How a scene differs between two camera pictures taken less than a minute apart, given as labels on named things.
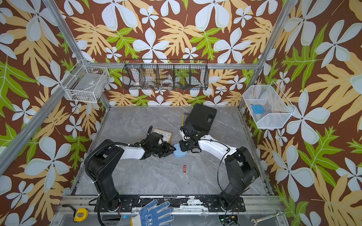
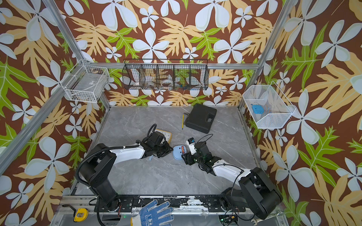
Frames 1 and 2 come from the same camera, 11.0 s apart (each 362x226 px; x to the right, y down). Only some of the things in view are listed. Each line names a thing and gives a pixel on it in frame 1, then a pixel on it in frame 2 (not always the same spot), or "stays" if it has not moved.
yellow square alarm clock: (167, 136) stays
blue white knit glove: (153, 214) stays
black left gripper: (168, 150) stays
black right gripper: (181, 143) -> (187, 156)
